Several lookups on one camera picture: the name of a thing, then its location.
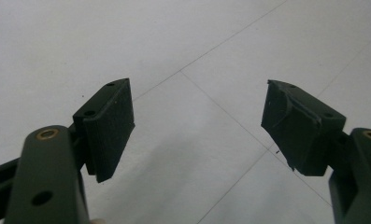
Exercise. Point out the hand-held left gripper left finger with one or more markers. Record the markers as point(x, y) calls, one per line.
point(103, 130)

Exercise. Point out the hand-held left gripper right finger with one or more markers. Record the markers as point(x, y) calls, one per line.
point(301, 130)

